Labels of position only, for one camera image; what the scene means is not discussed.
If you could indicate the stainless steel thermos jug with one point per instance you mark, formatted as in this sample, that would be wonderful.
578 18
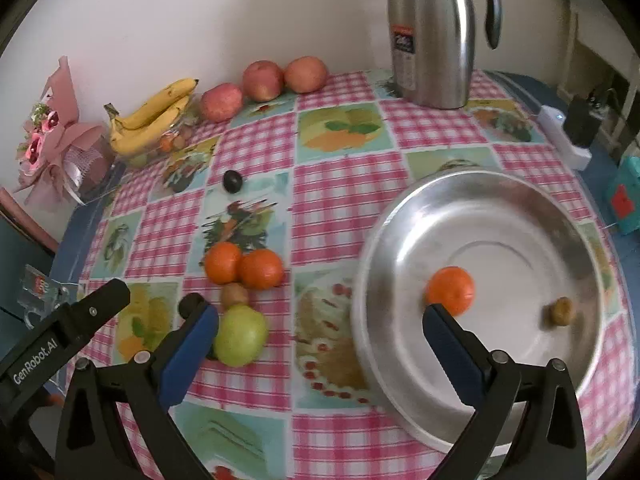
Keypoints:
430 35

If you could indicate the green apple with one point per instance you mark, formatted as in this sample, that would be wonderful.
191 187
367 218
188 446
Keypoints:
240 335

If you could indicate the yellow banana bunch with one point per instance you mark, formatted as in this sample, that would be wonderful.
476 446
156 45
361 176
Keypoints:
150 112

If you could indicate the white power strip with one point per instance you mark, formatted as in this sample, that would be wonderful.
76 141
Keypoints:
555 127

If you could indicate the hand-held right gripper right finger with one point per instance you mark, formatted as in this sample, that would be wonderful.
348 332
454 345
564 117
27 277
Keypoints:
450 355

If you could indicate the dark avocado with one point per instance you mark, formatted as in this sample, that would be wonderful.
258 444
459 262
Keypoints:
232 181

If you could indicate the black power adapter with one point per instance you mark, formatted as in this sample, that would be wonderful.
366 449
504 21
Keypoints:
580 120

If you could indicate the metal basin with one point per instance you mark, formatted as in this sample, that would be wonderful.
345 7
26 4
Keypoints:
500 220

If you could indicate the dark teal furniture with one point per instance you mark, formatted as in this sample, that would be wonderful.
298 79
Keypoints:
20 240

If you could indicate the clear acrylic stand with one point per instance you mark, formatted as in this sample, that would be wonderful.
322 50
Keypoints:
37 285

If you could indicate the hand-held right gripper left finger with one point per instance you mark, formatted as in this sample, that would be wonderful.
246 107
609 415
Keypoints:
192 347

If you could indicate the brown kiwi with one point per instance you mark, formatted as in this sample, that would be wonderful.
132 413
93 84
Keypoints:
559 312
235 295

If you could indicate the red apple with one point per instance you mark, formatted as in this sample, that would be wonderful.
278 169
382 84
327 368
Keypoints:
306 74
263 80
221 102

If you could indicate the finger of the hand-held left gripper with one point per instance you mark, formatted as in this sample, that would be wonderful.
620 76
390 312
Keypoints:
97 305

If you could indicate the teal box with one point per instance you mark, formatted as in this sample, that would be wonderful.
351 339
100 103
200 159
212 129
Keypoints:
625 185

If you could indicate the clear plastic fruit container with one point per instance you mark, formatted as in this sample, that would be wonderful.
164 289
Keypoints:
165 149

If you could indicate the pink checkered tablecloth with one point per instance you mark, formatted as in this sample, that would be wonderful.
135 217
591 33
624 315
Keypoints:
340 185

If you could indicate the pink flower bouquet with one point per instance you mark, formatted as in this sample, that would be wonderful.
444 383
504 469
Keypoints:
60 130

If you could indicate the orange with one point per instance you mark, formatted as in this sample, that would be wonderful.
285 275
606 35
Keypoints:
222 262
450 290
261 270

